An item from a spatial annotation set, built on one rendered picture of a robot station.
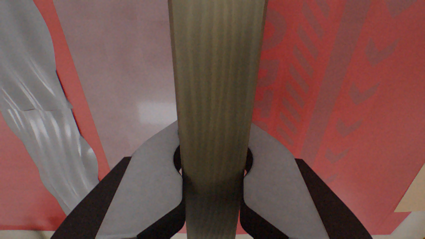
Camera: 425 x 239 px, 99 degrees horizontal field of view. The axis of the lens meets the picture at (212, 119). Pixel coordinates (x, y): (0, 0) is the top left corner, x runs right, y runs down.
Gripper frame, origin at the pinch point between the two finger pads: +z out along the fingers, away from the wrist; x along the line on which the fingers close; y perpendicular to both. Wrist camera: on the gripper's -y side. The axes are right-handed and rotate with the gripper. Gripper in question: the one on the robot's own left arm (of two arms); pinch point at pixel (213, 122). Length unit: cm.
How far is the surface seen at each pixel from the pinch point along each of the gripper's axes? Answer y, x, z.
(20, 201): 15.0, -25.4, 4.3
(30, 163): 8.4, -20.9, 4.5
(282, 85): -1.1, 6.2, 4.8
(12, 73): -2.1, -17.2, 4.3
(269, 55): -3.7, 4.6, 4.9
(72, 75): -1.8, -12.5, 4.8
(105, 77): -1.7, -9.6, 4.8
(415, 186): 11.4, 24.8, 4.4
